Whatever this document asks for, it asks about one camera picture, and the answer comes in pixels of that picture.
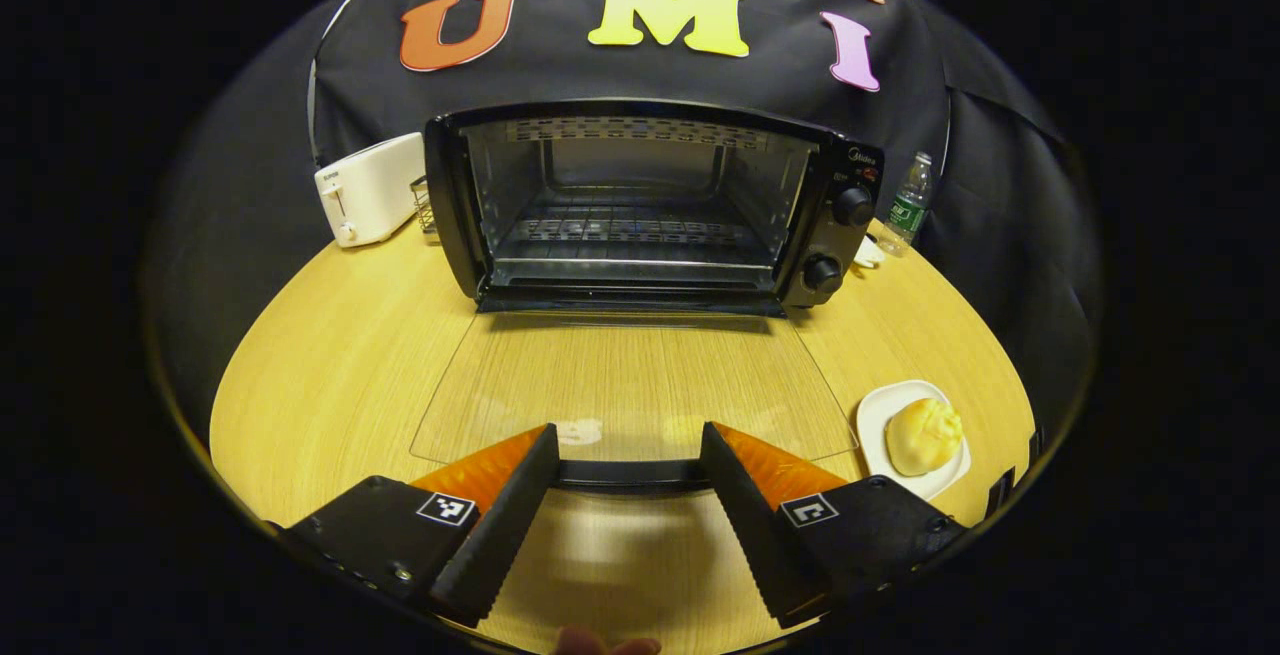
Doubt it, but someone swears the white rectangular plate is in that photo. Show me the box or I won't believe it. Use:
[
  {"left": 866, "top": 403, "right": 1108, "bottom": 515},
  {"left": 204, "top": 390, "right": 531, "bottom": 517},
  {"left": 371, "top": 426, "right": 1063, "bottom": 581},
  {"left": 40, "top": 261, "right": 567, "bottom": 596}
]
[{"left": 857, "top": 380, "right": 971, "bottom": 501}]

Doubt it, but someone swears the yellow round bun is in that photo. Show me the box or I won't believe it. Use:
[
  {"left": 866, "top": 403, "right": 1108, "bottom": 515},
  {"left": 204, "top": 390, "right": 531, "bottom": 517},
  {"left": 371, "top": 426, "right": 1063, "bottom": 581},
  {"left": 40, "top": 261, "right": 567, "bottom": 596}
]
[{"left": 886, "top": 398, "right": 963, "bottom": 477}]

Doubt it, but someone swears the white toaster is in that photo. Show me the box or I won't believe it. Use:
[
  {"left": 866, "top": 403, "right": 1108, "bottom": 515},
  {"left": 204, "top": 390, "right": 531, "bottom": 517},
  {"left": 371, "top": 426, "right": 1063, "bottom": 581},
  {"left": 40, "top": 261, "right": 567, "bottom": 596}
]
[{"left": 315, "top": 132, "right": 426, "bottom": 248}]

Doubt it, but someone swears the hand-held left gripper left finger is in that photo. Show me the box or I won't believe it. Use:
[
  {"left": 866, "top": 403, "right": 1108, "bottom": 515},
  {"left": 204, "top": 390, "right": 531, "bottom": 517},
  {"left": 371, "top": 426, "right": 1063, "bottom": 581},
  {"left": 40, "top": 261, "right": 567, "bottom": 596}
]
[{"left": 283, "top": 423, "right": 561, "bottom": 628}]

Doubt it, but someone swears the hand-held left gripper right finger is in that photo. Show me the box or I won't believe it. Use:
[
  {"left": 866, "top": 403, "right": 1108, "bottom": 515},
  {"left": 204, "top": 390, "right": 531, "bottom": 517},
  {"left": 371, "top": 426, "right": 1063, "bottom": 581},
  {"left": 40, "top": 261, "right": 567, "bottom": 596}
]
[{"left": 700, "top": 422, "right": 969, "bottom": 628}]

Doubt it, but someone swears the clear plastic water bottle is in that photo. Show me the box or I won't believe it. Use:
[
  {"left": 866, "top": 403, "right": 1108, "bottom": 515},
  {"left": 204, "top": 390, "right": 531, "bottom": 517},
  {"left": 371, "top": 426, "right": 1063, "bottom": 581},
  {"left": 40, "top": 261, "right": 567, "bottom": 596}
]
[{"left": 880, "top": 153, "right": 933, "bottom": 258}]

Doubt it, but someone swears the black backdrop cloth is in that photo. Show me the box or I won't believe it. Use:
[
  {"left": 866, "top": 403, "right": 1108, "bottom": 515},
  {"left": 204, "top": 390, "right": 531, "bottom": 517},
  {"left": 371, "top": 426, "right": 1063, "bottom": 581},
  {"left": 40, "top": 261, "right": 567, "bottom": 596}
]
[{"left": 150, "top": 0, "right": 1101, "bottom": 436}]

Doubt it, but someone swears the black electric oven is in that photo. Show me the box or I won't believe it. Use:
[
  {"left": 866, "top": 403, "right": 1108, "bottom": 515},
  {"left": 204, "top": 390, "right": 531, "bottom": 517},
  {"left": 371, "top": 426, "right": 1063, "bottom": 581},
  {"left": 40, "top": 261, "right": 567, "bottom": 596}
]
[{"left": 410, "top": 100, "right": 886, "bottom": 493}]

